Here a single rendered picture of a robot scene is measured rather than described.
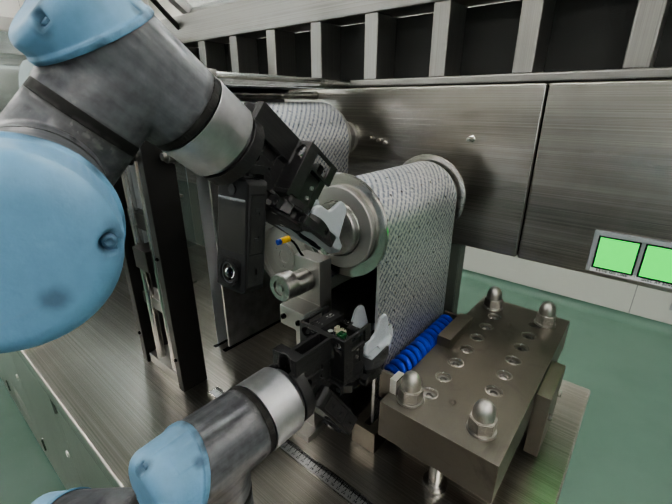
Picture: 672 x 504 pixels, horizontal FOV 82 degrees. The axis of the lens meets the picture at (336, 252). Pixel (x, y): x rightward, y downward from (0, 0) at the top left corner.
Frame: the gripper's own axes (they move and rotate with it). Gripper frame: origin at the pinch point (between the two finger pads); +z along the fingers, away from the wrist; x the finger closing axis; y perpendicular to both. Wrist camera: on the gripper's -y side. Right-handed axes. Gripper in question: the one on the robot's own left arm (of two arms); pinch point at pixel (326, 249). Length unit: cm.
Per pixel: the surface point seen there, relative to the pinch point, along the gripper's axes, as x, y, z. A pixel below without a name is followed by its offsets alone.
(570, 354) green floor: -18, 35, 234
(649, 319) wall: -52, 83, 282
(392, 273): -5.5, 1.5, 9.2
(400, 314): -5.5, -2.7, 16.8
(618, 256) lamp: -29.7, 19.5, 30.6
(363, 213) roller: -3.5, 5.8, -0.5
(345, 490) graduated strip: -7.7, -28.7, 17.2
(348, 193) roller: -1.0, 7.5, -1.9
